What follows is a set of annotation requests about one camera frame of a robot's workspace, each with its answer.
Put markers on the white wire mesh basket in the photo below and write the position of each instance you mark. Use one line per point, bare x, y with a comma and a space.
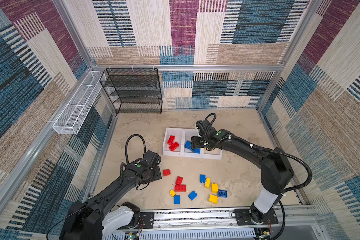
75, 112

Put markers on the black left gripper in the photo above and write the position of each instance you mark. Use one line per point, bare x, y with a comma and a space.
157, 174

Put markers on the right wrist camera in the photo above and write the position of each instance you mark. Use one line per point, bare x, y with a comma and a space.
203, 127

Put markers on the white three-compartment bin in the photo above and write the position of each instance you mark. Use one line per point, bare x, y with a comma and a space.
183, 135

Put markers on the red lego brick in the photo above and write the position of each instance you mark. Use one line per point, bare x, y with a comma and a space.
166, 172
179, 180
180, 188
171, 140
173, 146

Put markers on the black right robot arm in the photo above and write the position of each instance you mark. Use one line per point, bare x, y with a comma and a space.
275, 169

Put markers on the small yellow lego brick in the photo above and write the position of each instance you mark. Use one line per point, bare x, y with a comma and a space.
172, 193

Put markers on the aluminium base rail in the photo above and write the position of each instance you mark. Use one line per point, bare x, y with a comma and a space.
294, 222

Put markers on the black wire shelf rack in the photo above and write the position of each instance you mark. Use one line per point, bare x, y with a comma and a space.
133, 90

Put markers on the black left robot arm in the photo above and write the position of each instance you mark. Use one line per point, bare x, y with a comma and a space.
95, 218

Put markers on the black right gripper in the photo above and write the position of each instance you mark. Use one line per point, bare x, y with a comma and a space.
194, 142

